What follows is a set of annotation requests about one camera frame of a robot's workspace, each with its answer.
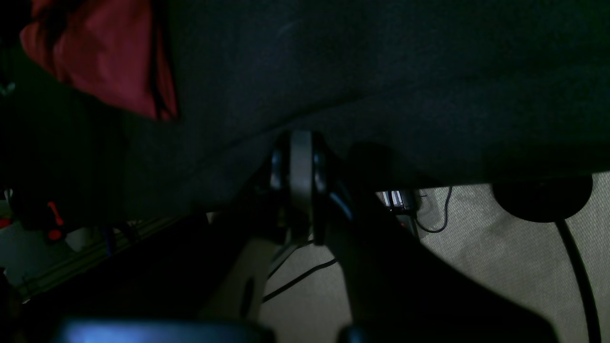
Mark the black table cloth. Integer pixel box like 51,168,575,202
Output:
1,0,610,226

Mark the orange clamp at bottom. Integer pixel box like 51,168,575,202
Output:
47,201,64,242

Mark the red long-sleeve T-shirt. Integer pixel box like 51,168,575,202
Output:
20,0,179,121

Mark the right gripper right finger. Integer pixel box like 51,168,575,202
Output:
301,131,557,343

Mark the white power strip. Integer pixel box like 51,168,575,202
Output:
376,190,421,215

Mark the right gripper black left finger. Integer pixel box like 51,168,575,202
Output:
29,131,302,343

